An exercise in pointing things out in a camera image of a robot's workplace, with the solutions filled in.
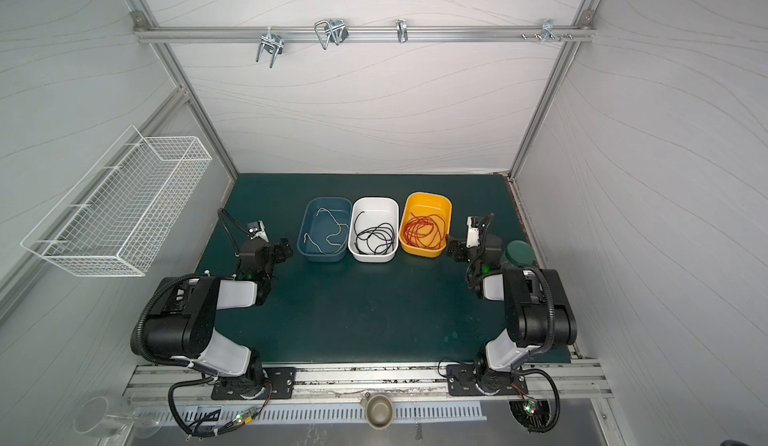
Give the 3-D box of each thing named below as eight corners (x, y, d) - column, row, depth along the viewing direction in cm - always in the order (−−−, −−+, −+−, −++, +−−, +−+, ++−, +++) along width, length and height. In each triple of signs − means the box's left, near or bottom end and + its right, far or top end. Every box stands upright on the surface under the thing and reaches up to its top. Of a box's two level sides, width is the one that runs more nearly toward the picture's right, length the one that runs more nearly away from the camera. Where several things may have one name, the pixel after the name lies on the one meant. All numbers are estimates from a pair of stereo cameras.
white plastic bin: (348, 262, 98) (346, 251, 93) (354, 208, 113) (352, 196, 108) (399, 262, 98) (400, 252, 93) (398, 208, 113) (399, 196, 108)
